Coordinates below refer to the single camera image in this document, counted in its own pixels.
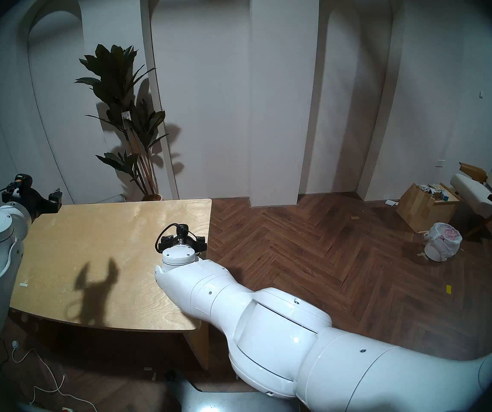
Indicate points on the white bin with plastic bag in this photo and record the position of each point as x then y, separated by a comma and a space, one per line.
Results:
441, 241

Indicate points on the mixed trash pile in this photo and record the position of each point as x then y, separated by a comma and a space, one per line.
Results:
432, 190

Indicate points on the white cushioned wooden armchair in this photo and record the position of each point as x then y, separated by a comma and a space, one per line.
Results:
473, 192

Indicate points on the white plant label tag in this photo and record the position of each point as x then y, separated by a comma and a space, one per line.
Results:
126, 120

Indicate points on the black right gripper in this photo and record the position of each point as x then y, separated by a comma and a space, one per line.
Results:
196, 243

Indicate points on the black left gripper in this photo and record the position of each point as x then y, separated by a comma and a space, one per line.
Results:
33, 203

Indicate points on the light wooden table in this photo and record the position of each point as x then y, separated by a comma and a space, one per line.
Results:
100, 235

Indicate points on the black base knob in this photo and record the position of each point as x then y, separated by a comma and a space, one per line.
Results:
170, 376

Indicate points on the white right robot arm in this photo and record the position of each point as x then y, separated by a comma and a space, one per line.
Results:
271, 329

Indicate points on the open cardboard box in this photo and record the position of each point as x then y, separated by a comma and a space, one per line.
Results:
415, 209

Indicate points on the tall green leafy plant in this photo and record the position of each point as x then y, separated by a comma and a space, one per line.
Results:
115, 85

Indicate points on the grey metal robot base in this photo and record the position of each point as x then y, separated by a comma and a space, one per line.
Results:
211, 400

